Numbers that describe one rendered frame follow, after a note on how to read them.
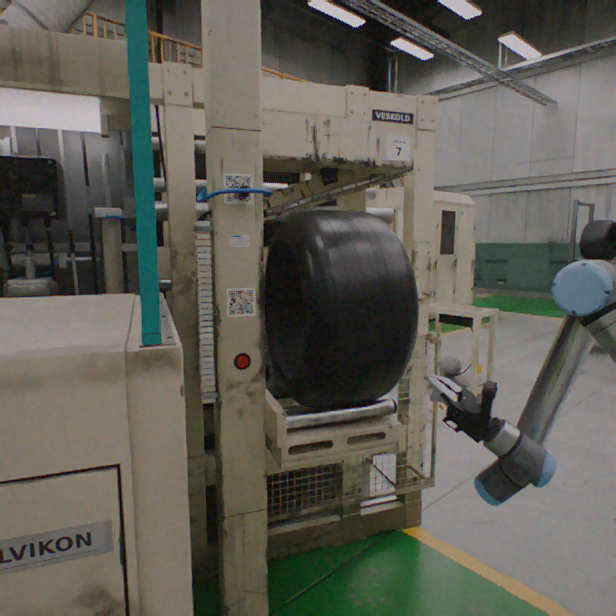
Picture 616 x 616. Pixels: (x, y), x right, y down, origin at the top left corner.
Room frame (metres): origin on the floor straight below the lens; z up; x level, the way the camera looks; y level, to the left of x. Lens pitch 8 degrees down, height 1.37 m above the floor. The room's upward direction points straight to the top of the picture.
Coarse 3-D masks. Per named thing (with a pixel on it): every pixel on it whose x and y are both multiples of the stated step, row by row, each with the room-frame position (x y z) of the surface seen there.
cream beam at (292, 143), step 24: (264, 120) 1.46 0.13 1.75; (288, 120) 1.49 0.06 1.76; (312, 120) 1.52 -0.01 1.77; (336, 120) 1.55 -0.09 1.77; (360, 120) 1.58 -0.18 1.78; (264, 144) 1.46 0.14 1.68; (288, 144) 1.49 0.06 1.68; (312, 144) 1.52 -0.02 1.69; (336, 144) 1.54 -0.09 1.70; (360, 144) 1.57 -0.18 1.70; (384, 144) 1.60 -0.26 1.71; (264, 168) 1.65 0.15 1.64; (288, 168) 1.65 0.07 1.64; (312, 168) 1.65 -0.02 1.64; (336, 168) 1.65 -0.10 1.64; (360, 168) 1.65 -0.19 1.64; (384, 168) 1.65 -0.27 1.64; (408, 168) 1.65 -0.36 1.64
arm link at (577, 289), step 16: (560, 272) 1.01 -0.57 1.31; (576, 272) 0.98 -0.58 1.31; (592, 272) 0.95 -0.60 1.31; (608, 272) 0.95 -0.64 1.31; (560, 288) 1.00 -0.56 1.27; (576, 288) 0.97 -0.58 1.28; (592, 288) 0.95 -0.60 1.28; (608, 288) 0.93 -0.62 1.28; (560, 304) 0.99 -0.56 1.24; (576, 304) 0.97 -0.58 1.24; (592, 304) 0.94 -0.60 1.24; (608, 304) 0.94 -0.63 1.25; (592, 320) 0.96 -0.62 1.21; (608, 320) 0.94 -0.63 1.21; (608, 336) 0.94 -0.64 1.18; (608, 352) 0.95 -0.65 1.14
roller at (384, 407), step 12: (324, 408) 1.19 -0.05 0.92; (336, 408) 1.19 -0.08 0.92; (348, 408) 1.20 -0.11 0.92; (360, 408) 1.21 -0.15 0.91; (372, 408) 1.22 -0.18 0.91; (384, 408) 1.23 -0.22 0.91; (396, 408) 1.24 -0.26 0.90; (288, 420) 1.13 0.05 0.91; (300, 420) 1.14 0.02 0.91; (312, 420) 1.15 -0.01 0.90; (324, 420) 1.17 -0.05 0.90; (336, 420) 1.18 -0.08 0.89; (348, 420) 1.20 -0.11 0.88
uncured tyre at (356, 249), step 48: (288, 240) 1.24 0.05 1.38; (336, 240) 1.13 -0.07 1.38; (384, 240) 1.17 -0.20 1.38; (288, 288) 1.58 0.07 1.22; (336, 288) 1.06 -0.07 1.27; (384, 288) 1.10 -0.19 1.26; (288, 336) 1.55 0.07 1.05; (336, 336) 1.05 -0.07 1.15; (384, 336) 1.08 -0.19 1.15; (288, 384) 1.25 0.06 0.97; (336, 384) 1.09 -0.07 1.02; (384, 384) 1.15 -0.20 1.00
